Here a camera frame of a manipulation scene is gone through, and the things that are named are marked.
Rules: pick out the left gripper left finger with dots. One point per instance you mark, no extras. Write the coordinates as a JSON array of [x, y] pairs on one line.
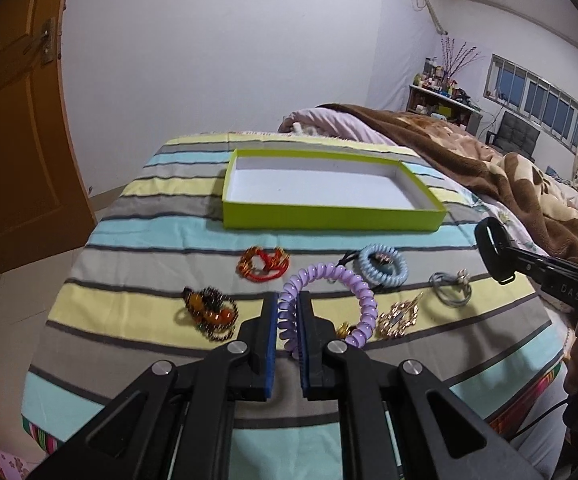
[[248, 362]]

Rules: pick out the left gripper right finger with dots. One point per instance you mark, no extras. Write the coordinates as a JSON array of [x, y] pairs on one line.
[[330, 368]]

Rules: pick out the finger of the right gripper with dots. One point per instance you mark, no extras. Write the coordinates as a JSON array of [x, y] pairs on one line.
[[495, 249]]

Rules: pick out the black cord pink charm tie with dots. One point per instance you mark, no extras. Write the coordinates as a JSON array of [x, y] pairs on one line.
[[379, 260]]

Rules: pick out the brown patterned blanket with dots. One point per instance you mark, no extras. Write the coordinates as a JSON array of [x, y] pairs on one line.
[[511, 179]]

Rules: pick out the black chair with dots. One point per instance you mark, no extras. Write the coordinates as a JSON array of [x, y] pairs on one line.
[[514, 135]]

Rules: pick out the striped bed sheet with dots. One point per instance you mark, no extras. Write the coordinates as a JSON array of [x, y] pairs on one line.
[[121, 386]]

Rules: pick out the window with bars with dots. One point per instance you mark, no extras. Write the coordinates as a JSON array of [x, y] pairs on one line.
[[534, 99]]

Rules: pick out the cluttered wooden shelf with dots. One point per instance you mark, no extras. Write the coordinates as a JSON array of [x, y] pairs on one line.
[[433, 94]]

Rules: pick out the lime green shallow box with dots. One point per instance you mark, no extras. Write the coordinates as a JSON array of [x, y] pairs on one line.
[[325, 191]]

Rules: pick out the dried branch bouquet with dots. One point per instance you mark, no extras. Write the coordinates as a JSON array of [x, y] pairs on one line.
[[457, 55]]

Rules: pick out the pink quilt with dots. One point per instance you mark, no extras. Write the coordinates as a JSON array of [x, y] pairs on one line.
[[320, 121]]

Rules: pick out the orange wooden door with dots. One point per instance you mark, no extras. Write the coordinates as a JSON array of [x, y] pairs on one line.
[[44, 207]]

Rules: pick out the door hinge latch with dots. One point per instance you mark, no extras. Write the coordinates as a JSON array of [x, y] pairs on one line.
[[44, 43]]

